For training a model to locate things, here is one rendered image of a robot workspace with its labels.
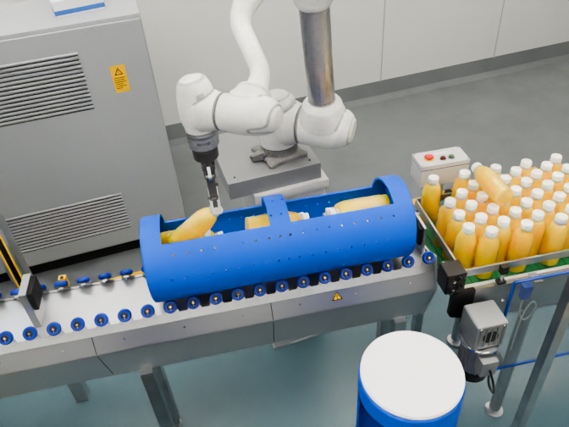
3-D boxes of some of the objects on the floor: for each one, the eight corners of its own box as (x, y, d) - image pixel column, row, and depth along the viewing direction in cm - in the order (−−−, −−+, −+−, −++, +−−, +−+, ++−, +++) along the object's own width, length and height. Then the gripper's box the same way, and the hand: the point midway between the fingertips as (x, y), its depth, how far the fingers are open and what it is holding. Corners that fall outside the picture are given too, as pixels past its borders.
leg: (170, 448, 243) (138, 363, 203) (183, 445, 244) (153, 360, 204) (170, 460, 238) (138, 376, 199) (184, 457, 239) (154, 373, 200)
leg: (169, 419, 254) (138, 334, 214) (181, 417, 254) (153, 331, 215) (169, 431, 249) (138, 346, 210) (182, 429, 250) (153, 343, 210)
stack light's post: (505, 440, 237) (574, 256, 168) (513, 437, 237) (586, 253, 168) (510, 448, 234) (582, 264, 165) (518, 446, 234) (594, 263, 165)
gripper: (189, 133, 162) (202, 196, 177) (193, 163, 149) (207, 228, 164) (214, 129, 163) (225, 191, 178) (220, 158, 150) (231, 224, 165)
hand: (214, 201), depth 169 cm, fingers closed on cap, 4 cm apart
